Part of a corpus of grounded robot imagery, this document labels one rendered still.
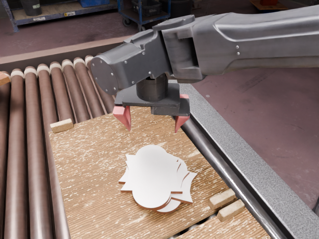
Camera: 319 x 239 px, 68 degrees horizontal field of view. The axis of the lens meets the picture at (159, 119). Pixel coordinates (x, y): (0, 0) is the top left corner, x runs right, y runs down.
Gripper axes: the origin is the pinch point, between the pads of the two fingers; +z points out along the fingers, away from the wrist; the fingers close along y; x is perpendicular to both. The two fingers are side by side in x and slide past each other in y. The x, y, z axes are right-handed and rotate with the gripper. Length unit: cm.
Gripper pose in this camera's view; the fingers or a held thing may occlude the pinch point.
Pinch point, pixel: (152, 127)
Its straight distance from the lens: 49.4
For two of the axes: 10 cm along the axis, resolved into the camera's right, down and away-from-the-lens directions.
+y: 10.0, 0.4, -0.3
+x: 0.5, -6.8, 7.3
